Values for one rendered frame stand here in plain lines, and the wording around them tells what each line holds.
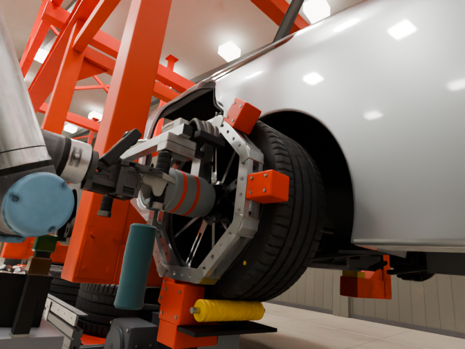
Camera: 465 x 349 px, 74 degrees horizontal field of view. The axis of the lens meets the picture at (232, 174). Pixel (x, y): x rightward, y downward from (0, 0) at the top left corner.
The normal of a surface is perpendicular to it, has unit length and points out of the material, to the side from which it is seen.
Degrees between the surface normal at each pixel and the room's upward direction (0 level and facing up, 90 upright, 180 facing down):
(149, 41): 90
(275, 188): 90
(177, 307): 90
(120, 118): 90
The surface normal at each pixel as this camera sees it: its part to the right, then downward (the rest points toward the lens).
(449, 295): -0.64, -0.29
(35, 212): 0.79, -0.02
